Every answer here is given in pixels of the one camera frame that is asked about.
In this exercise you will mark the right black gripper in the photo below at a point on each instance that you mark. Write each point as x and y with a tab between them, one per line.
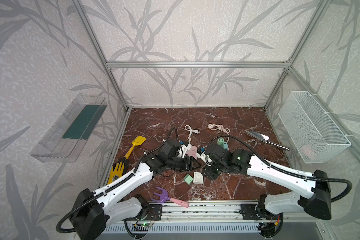
211	169

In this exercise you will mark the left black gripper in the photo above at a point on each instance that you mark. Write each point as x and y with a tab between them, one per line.
185	162

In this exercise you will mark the light green charger plug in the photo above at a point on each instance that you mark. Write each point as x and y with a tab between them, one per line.
188	179

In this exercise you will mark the green USB charger plug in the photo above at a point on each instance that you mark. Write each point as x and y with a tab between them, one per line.
220	141

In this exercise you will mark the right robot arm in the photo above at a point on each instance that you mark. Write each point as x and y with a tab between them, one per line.
312	193

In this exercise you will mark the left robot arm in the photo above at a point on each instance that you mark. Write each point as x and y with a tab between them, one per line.
94	211

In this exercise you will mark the white USB charger plug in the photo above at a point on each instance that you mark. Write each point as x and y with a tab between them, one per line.
198	178

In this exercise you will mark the pink square power strip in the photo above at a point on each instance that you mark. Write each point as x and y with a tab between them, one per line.
191	150

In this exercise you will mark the beige round power strip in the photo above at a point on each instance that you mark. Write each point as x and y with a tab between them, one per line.
221	128

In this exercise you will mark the purple pink garden fork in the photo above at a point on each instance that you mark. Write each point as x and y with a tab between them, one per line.
164	197

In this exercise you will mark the silver metal garden trowel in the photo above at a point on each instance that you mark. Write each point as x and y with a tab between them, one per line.
265	139

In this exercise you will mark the yellow toy shovel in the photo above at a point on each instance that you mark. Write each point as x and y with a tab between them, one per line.
139	140

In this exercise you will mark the yellow black garden rake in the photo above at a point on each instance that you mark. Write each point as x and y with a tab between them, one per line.
118	170

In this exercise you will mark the pink object in basket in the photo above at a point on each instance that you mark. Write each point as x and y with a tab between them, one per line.
308	151

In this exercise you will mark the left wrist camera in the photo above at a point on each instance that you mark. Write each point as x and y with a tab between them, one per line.
174	148

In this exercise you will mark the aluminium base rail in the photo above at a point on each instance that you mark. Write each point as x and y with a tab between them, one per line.
202	217

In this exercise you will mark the white wire mesh basket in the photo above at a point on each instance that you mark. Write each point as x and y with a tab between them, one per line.
309	124

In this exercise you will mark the aluminium frame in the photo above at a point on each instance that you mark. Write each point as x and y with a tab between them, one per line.
327	58

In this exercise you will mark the clear plastic wall bin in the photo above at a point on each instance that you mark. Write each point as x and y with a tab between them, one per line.
68	136

